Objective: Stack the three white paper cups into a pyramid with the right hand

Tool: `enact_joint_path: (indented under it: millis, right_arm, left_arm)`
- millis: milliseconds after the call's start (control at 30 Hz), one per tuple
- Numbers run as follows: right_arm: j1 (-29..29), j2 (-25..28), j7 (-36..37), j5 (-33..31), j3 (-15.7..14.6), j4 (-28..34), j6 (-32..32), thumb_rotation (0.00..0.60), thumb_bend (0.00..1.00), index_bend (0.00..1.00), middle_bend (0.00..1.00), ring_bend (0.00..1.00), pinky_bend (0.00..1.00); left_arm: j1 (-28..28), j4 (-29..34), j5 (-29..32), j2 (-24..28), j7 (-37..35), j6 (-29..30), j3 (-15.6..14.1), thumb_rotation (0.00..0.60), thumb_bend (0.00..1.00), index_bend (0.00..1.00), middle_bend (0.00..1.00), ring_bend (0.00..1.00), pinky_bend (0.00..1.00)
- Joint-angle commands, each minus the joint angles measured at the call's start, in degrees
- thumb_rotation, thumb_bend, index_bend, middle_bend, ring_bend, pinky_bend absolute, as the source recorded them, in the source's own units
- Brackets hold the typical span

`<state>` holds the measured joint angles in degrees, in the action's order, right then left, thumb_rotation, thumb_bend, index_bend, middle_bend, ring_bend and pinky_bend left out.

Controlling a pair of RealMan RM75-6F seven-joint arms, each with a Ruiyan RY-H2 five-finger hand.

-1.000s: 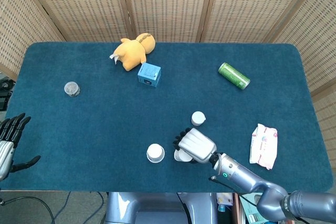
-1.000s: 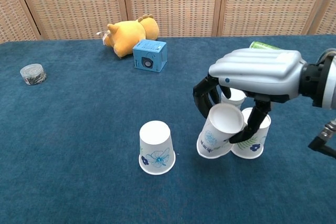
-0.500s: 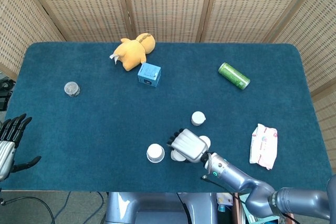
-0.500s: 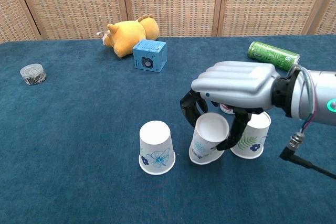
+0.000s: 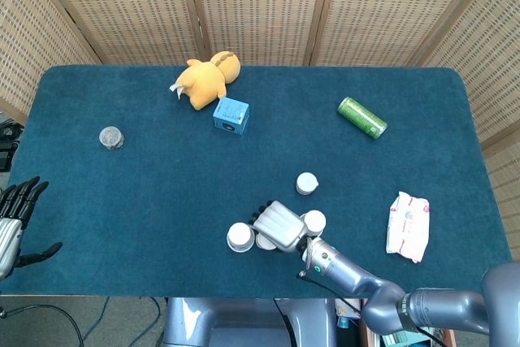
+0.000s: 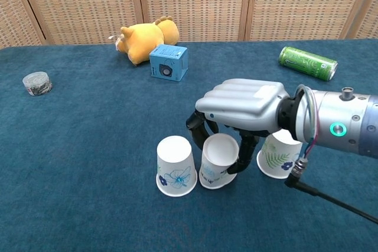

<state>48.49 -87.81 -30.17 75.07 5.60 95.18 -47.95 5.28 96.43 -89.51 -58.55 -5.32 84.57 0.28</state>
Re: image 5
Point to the white floral paper cup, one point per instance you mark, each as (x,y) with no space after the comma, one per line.
(239,235)
(264,243)
(316,220)

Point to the white printed packet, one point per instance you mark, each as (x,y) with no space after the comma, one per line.
(345,305)

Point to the yellow plush toy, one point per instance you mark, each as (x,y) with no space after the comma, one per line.
(207,83)

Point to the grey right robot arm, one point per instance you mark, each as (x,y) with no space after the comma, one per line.
(349,274)

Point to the teal product box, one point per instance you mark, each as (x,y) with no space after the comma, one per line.
(396,341)

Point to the black electronics pile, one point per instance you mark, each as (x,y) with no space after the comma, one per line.
(6,158)

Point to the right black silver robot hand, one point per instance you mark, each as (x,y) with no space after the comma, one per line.
(280,225)

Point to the dark blue table cloth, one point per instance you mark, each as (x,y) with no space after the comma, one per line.
(162,200)

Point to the grey robot torso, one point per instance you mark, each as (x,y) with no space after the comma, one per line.
(195,322)

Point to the green drink can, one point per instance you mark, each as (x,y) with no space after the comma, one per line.
(361,117)

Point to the small white plastic jar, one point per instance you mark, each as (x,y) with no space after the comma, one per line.
(306,181)

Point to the light blue cardboard box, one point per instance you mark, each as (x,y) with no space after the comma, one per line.
(231,117)

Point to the clear round plastic jar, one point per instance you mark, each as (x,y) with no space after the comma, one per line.
(110,137)

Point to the pink white wet wipes pack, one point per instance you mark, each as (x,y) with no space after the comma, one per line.
(407,229)

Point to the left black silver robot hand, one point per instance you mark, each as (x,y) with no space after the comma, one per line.
(10,241)

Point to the wicker folding screen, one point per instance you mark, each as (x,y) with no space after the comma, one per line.
(260,5)

